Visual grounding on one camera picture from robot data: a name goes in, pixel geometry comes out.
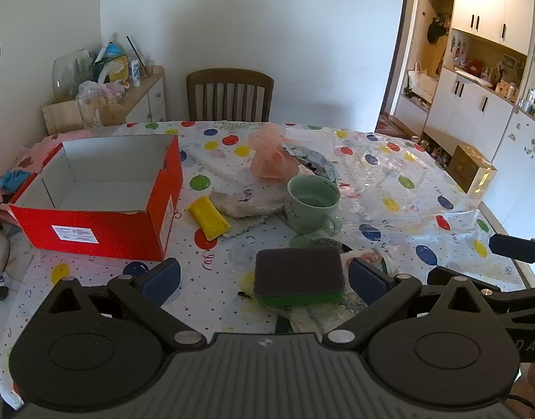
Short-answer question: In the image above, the pink gift bag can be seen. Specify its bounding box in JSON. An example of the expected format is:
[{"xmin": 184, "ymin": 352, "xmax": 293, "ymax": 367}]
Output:
[{"xmin": 0, "ymin": 130, "xmax": 89, "ymax": 228}]

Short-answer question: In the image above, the glass vase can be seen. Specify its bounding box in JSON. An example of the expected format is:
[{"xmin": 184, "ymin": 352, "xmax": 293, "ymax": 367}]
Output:
[{"xmin": 52, "ymin": 49, "xmax": 96, "ymax": 101}]

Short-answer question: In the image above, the wooden chair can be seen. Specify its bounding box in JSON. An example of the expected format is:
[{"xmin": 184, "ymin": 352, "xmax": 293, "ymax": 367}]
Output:
[{"xmin": 186, "ymin": 68, "xmax": 274, "ymax": 122}]

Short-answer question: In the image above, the filled clear plastic bag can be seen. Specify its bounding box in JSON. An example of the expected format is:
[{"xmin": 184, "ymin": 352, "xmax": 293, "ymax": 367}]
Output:
[{"xmin": 76, "ymin": 79, "xmax": 127, "ymax": 125}]

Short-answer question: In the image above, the yellow sponge block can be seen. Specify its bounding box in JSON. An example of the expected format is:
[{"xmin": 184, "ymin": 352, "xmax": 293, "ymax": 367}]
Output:
[{"xmin": 188, "ymin": 196, "xmax": 231, "ymax": 241}]

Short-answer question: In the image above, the white cabinet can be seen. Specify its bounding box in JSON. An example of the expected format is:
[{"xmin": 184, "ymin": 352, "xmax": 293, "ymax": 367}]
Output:
[
  {"xmin": 422, "ymin": 0, "xmax": 535, "ymax": 55},
  {"xmin": 425, "ymin": 67, "xmax": 535, "ymax": 243}
]

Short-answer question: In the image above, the pale green mug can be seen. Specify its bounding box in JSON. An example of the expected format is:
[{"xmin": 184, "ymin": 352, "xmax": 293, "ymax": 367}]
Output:
[{"xmin": 285, "ymin": 175, "xmax": 343, "ymax": 235}]

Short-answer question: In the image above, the grey and green sponge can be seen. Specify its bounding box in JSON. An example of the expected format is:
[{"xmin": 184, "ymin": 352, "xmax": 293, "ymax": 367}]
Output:
[{"xmin": 254, "ymin": 245, "xmax": 346, "ymax": 307}]

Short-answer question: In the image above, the white cloth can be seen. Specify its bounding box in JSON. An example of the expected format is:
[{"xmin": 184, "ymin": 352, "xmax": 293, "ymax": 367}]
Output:
[{"xmin": 210, "ymin": 188, "xmax": 290, "ymax": 237}]

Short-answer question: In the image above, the red cardboard box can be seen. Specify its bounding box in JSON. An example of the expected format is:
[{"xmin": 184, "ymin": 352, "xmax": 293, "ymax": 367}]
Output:
[{"xmin": 9, "ymin": 134, "xmax": 184, "ymax": 262}]

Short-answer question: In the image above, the crumpled clear plastic wrap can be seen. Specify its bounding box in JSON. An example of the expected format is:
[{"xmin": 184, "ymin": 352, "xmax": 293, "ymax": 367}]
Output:
[{"xmin": 277, "ymin": 302, "xmax": 352, "ymax": 338}]

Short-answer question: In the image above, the white paper bag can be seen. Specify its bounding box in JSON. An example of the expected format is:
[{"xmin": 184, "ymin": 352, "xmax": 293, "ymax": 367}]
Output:
[{"xmin": 408, "ymin": 60, "xmax": 438, "ymax": 101}]

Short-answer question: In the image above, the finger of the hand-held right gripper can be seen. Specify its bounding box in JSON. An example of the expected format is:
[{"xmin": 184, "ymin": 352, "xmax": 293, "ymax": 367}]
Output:
[
  {"xmin": 489, "ymin": 233, "xmax": 535, "ymax": 267},
  {"xmin": 427, "ymin": 266, "xmax": 504, "ymax": 302}
]

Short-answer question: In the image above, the black hanging bag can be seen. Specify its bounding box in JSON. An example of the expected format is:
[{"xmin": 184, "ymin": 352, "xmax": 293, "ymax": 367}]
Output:
[{"xmin": 427, "ymin": 13, "xmax": 452, "ymax": 44}]

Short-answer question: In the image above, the yellow plastic bag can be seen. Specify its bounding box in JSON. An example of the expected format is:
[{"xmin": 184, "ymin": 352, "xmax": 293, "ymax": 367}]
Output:
[{"xmin": 102, "ymin": 62, "xmax": 129, "ymax": 83}]

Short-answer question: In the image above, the thin black stick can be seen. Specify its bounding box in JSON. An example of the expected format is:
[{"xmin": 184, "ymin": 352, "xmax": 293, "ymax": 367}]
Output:
[{"xmin": 127, "ymin": 35, "xmax": 148, "ymax": 73}]

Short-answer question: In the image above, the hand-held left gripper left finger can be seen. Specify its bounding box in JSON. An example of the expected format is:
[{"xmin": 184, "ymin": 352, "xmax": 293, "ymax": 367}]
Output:
[{"xmin": 47, "ymin": 257, "xmax": 207, "ymax": 352}]

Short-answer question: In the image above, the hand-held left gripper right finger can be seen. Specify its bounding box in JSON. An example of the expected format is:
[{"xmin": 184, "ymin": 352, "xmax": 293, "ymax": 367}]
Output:
[{"xmin": 322, "ymin": 257, "xmax": 484, "ymax": 352}]

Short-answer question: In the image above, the balloon print tablecloth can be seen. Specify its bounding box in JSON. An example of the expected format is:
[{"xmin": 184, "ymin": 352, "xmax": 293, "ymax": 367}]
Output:
[{"xmin": 0, "ymin": 120, "xmax": 528, "ymax": 406}]

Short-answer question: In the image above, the wooden side cabinet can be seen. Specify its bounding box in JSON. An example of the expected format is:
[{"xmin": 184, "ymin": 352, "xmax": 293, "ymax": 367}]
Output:
[{"xmin": 99, "ymin": 66, "xmax": 167, "ymax": 125}]

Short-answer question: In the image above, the white upper cabinet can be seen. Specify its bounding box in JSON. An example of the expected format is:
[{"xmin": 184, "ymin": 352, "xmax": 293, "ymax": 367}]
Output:
[{"xmin": 422, "ymin": 0, "xmax": 535, "ymax": 55}]

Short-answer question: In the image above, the blue cloth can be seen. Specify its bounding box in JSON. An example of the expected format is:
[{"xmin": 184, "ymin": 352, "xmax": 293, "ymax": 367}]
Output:
[{"xmin": 0, "ymin": 170, "xmax": 32, "ymax": 193}]

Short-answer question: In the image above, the white lower cabinet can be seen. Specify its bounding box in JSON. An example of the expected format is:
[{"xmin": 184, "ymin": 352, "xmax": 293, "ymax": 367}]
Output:
[{"xmin": 425, "ymin": 67, "xmax": 535, "ymax": 243}]

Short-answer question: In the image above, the gold box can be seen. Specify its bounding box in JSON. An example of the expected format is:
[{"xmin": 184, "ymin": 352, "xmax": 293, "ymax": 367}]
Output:
[{"xmin": 448, "ymin": 144, "xmax": 498, "ymax": 195}]

